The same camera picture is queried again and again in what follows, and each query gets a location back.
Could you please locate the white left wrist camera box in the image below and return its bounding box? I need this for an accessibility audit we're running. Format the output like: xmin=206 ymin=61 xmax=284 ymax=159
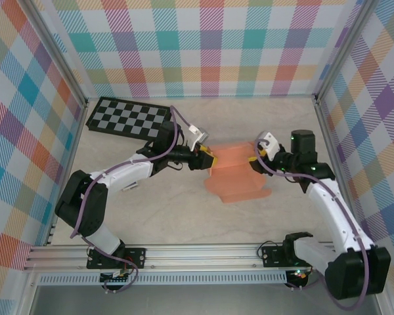
xmin=187 ymin=123 xmax=209 ymax=152

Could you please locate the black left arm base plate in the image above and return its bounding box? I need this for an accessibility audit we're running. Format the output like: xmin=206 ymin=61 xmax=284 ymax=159
xmin=87 ymin=247 xmax=147 ymax=270

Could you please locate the aluminium mounting rail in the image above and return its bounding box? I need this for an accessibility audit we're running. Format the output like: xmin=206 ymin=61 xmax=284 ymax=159
xmin=22 ymin=242 xmax=387 ymax=272

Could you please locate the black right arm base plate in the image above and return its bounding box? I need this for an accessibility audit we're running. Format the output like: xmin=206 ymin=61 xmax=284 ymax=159
xmin=261 ymin=245 xmax=322 ymax=268

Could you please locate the black grey chessboard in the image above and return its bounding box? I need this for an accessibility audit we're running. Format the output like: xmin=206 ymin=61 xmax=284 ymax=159
xmin=85 ymin=96 xmax=174 ymax=144

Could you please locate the aluminium frame post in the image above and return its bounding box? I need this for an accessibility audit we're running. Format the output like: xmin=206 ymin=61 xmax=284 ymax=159
xmin=313 ymin=0 xmax=374 ymax=102
xmin=25 ymin=0 xmax=89 ymax=108

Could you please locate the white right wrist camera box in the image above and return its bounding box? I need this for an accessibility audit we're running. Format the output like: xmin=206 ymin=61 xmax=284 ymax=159
xmin=258 ymin=131 xmax=280 ymax=162

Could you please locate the orange paper box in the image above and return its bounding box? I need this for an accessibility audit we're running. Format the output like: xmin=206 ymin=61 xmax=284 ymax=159
xmin=204 ymin=140 xmax=272 ymax=205

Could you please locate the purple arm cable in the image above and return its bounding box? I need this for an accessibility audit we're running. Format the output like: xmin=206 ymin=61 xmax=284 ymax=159
xmin=254 ymin=137 xmax=370 ymax=310
xmin=70 ymin=104 xmax=194 ymax=293

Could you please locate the perforated metal cable tray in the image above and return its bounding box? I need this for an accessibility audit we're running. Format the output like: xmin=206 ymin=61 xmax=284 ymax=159
xmin=35 ymin=274 xmax=292 ymax=286

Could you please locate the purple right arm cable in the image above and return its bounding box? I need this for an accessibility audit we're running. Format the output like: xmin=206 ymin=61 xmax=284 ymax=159
xmin=254 ymin=137 xmax=370 ymax=310

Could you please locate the thin black cable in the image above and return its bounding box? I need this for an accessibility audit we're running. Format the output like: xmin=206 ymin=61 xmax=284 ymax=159
xmin=256 ymin=240 xmax=285 ymax=260

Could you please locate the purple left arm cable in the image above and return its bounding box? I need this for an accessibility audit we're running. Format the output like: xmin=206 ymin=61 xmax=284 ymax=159
xmin=70 ymin=104 xmax=194 ymax=293

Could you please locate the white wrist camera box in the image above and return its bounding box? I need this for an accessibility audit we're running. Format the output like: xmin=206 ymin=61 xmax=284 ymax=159
xmin=187 ymin=123 xmax=209 ymax=152
xmin=258 ymin=131 xmax=280 ymax=162

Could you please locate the aluminium table side rail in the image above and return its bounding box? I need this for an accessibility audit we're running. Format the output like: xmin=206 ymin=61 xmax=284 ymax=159
xmin=43 ymin=100 xmax=89 ymax=247
xmin=313 ymin=94 xmax=365 ymax=243

